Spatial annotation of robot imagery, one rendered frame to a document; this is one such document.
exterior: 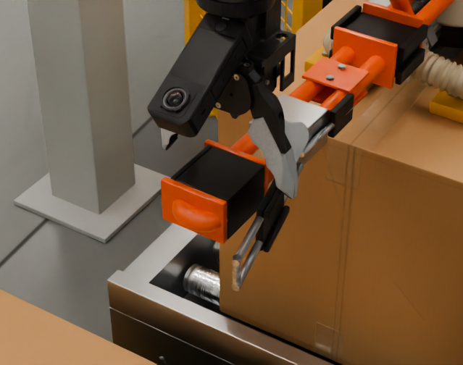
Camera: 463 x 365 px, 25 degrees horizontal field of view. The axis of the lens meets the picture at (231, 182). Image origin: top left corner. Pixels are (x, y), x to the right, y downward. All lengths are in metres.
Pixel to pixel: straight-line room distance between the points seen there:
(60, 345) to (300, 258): 0.40
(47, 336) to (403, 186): 0.63
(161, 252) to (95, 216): 1.02
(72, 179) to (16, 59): 0.81
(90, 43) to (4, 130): 0.71
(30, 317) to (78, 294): 0.83
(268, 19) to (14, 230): 1.83
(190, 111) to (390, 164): 0.49
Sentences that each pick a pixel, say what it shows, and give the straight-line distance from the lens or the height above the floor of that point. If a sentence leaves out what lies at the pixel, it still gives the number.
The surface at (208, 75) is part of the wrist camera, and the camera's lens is 0.91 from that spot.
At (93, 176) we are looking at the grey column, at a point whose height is 0.14.
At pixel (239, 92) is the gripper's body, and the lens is 0.96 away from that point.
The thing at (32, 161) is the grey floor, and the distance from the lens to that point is 2.97.
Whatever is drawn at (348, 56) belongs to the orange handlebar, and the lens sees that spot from 1.27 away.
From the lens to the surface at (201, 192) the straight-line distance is 1.01.
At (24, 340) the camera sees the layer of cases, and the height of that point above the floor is 0.54.
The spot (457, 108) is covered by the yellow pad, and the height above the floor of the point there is 0.97.
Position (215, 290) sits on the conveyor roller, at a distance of 1.73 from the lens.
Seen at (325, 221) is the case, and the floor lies 0.81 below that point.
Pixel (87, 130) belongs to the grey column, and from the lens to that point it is 2.58.
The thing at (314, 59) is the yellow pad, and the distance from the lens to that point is 1.49.
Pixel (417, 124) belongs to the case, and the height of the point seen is 0.95.
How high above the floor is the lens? 1.73
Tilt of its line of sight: 37 degrees down
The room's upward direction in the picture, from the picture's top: straight up
